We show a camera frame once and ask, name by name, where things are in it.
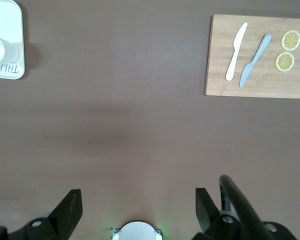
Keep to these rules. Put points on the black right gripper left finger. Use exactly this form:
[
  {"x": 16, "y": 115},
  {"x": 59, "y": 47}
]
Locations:
[{"x": 62, "y": 220}]

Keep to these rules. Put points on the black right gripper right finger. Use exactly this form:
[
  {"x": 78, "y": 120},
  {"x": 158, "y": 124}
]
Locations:
[{"x": 210, "y": 222}]

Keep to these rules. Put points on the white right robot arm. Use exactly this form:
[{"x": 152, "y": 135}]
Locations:
[{"x": 137, "y": 232}]

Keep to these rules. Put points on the cream tray with bear print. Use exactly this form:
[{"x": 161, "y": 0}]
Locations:
[{"x": 12, "y": 25}]

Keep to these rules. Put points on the bamboo cutting board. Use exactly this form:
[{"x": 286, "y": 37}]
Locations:
[{"x": 260, "y": 87}]

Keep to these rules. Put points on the grey plastic knife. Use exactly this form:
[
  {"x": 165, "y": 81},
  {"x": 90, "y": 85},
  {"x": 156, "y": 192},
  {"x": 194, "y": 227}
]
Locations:
[{"x": 255, "y": 60}]

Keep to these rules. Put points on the white plastic knife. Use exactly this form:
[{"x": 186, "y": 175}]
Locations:
[{"x": 236, "y": 50}]

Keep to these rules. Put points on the yellow lemon slice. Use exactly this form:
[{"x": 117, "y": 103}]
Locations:
[
  {"x": 291, "y": 40},
  {"x": 285, "y": 61}
]

